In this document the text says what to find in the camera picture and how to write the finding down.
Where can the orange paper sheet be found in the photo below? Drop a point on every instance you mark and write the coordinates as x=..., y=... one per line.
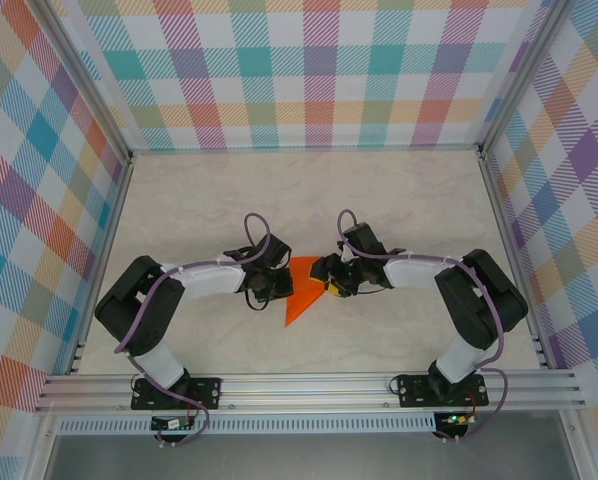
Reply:
x=301, y=300

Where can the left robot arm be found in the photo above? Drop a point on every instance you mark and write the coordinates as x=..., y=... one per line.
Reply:
x=149, y=310

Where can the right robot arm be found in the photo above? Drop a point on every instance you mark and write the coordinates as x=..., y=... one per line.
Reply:
x=479, y=305

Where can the small circuit board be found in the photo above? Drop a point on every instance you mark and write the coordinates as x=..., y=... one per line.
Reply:
x=171, y=424
x=456, y=419

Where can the grey metal shelf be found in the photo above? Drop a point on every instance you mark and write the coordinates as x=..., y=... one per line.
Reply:
x=304, y=460

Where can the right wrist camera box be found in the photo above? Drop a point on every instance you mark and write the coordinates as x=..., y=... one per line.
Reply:
x=363, y=240

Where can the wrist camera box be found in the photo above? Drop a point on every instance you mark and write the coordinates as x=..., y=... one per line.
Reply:
x=274, y=247
x=363, y=240

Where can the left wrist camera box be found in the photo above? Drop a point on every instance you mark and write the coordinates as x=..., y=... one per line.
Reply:
x=274, y=247

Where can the aluminium frame rail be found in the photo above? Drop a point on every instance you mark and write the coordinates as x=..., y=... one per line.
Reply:
x=309, y=390

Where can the thin aluminium wall rail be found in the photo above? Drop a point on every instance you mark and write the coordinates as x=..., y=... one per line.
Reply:
x=304, y=149

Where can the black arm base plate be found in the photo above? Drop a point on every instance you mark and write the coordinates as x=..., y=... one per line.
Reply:
x=206, y=392
x=414, y=392

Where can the aluminium side rail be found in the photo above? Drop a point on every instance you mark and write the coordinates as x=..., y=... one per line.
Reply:
x=509, y=240
x=104, y=260

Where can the aluminium corner post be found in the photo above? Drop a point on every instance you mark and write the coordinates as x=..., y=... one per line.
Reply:
x=526, y=75
x=86, y=75

